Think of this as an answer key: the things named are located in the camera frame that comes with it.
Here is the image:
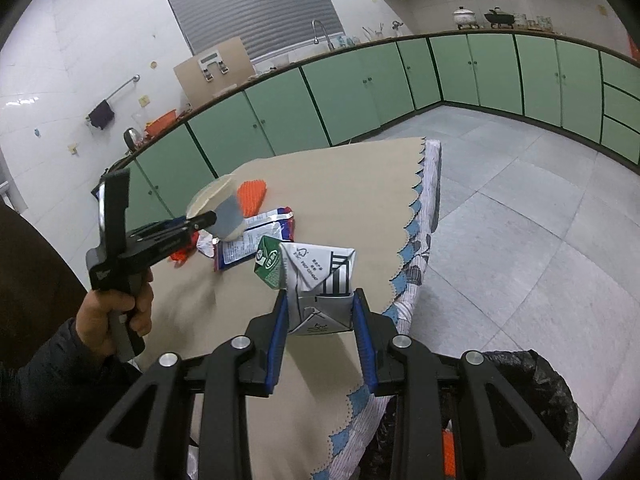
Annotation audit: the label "chrome faucet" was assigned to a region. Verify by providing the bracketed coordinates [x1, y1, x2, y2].
[311, 19, 336, 52]

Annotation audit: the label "grey window blind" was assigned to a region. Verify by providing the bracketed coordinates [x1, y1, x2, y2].
[159, 0, 346, 63]

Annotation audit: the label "white bracket device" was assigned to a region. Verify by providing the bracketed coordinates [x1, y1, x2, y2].
[198, 52, 230, 82]

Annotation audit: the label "beige scalloped tablecloth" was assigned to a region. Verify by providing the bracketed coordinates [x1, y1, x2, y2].
[132, 136, 428, 480]

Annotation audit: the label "white green milk carton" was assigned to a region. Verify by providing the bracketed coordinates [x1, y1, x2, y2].
[252, 234, 358, 337]

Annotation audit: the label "white crumpled wrapper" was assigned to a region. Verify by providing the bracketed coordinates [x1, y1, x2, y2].
[196, 232, 221, 258]

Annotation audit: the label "person's left hand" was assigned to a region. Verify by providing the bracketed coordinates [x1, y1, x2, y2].
[75, 270, 155, 361]

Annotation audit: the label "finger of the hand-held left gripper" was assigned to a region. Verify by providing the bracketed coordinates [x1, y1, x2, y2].
[127, 211, 218, 241]

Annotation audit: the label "person's left forearm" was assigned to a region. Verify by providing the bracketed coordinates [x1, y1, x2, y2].
[0, 317, 143, 480]

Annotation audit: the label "orange plastic basin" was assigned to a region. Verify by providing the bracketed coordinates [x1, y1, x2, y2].
[145, 109, 181, 137]

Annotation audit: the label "dark hanging towel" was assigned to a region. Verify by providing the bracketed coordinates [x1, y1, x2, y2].
[87, 100, 115, 132]

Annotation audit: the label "green base cabinets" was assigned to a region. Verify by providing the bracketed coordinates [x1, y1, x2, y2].
[90, 30, 640, 231]

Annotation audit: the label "person's torso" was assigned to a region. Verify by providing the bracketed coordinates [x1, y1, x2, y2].
[0, 204, 93, 376]

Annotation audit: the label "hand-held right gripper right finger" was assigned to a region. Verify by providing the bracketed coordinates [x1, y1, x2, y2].
[352, 287, 583, 480]

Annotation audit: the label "cardboard sheet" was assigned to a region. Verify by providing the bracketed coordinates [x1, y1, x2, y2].
[173, 36, 256, 106]

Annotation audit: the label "blue white snack packet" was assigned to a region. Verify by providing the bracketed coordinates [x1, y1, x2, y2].
[212, 205, 297, 273]

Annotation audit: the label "white cooking pot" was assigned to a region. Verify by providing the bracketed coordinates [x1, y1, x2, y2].
[452, 6, 481, 29]

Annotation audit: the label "black wok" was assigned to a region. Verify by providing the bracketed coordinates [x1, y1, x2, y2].
[483, 7, 517, 28]

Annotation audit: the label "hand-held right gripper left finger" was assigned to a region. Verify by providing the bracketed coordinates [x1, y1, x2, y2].
[60, 287, 291, 480]

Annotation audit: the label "black trash bin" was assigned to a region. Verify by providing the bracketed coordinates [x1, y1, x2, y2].
[360, 349, 580, 480]

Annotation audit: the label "wall towel bar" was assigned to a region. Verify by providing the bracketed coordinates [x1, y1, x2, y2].
[85, 74, 142, 126]

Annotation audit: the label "paper cup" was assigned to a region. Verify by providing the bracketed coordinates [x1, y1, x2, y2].
[186, 174, 247, 241]

